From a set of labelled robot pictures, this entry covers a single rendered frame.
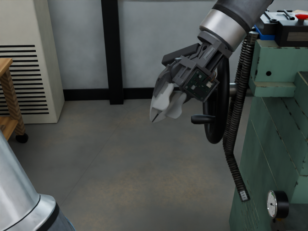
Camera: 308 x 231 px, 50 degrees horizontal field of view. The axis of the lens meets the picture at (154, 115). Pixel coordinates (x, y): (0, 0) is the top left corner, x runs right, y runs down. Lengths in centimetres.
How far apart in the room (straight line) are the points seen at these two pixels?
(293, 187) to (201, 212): 83
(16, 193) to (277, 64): 61
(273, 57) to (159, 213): 102
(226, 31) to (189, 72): 11
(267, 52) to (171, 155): 122
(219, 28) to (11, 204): 47
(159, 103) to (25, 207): 32
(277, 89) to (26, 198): 59
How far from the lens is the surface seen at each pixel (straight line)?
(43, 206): 59
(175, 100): 72
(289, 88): 85
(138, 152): 194
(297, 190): 87
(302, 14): 83
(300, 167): 83
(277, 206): 80
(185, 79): 64
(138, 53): 227
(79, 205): 169
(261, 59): 81
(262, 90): 83
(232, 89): 90
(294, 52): 83
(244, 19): 69
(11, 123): 202
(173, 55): 76
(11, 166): 56
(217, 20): 68
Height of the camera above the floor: 125
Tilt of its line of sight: 34 degrees down
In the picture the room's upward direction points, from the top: straight up
